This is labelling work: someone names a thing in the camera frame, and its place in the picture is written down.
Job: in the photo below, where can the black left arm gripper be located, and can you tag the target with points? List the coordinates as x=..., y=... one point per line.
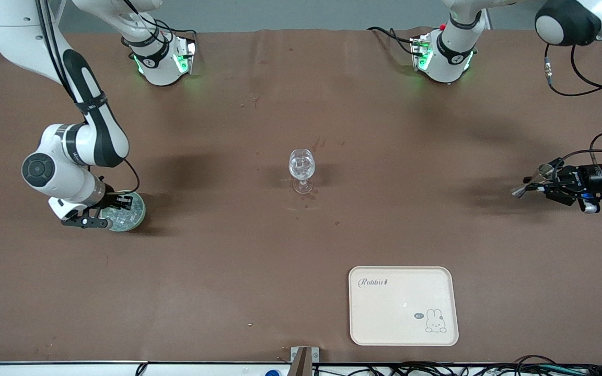
x=589, y=178

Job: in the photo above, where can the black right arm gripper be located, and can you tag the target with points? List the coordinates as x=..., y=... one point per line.
x=109, y=200

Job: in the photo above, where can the steel double jigger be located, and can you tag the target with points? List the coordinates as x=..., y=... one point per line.
x=543, y=171

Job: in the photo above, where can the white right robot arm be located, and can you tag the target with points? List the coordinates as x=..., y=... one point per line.
x=97, y=130

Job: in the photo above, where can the round bowl of ice cubes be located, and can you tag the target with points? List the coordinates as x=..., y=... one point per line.
x=127, y=216

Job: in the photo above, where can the clear stemmed wine glass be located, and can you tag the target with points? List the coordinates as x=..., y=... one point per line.
x=301, y=164

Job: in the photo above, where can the white rabbit print tray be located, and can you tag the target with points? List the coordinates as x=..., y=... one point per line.
x=403, y=305

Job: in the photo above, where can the blue round cap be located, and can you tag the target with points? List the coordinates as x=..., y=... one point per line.
x=273, y=373

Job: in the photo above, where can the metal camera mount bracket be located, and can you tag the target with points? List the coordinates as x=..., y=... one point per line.
x=304, y=361

